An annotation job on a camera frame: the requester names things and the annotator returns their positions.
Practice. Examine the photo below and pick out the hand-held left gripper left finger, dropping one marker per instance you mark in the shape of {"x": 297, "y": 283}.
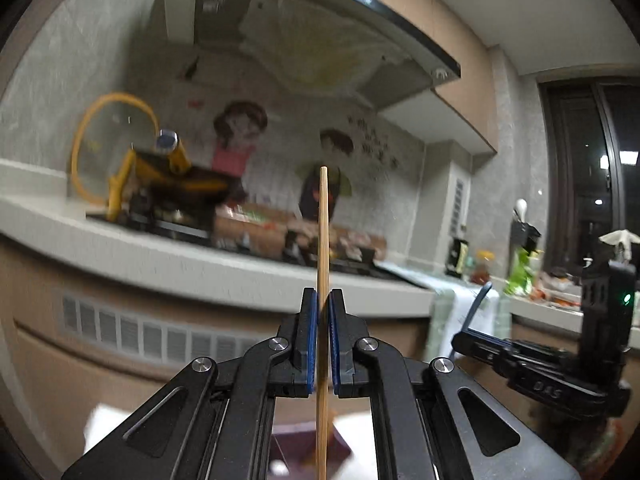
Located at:
{"x": 311, "y": 340}

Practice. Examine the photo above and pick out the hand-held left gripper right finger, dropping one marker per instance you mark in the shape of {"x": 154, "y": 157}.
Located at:
{"x": 335, "y": 340}

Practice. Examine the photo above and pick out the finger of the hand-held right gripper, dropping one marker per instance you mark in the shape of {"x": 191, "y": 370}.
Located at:
{"x": 480, "y": 347}

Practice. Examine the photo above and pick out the wooden chopstick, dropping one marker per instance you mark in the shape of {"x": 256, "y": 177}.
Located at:
{"x": 323, "y": 235}

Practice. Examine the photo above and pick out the purple utensil holder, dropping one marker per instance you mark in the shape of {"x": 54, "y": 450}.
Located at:
{"x": 297, "y": 447}

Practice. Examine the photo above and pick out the person's right forearm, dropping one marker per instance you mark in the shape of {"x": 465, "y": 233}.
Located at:
{"x": 600, "y": 440}

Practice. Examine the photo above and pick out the green white checked cloth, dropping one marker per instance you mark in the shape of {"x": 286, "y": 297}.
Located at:
{"x": 450, "y": 310}

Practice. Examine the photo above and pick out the small orange jar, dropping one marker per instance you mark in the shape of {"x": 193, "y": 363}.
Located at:
{"x": 482, "y": 265}

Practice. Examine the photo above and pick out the green bottle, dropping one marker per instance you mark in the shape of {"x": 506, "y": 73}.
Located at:
{"x": 520, "y": 275}

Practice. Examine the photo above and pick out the black yellow small box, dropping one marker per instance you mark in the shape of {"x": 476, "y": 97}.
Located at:
{"x": 456, "y": 257}

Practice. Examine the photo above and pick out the dark framed window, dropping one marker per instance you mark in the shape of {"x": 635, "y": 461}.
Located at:
{"x": 575, "y": 160}

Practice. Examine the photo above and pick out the white kitchen countertop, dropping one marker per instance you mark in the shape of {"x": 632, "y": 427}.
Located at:
{"x": 150, "y": 270}

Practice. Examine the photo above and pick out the black gas stove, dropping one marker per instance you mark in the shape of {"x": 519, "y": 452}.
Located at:
{"x": 175, "y": 227}

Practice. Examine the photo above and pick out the grey vent grille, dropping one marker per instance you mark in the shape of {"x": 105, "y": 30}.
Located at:
{"x": 125, "y": 332}

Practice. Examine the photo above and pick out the beige kitchen cabinet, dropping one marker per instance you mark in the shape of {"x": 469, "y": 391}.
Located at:
{"x": 50, "y": 360}

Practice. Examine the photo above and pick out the glass lid yellow rim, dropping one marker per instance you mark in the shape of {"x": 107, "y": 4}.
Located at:
{"x": 102, "y": 150}

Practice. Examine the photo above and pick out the range hood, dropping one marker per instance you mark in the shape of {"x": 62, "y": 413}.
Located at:
{"x": 325, "y": 35}

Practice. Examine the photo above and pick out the cartoon wall sticker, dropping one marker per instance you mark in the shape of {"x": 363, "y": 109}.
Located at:
{"x": 235, "y": 130}

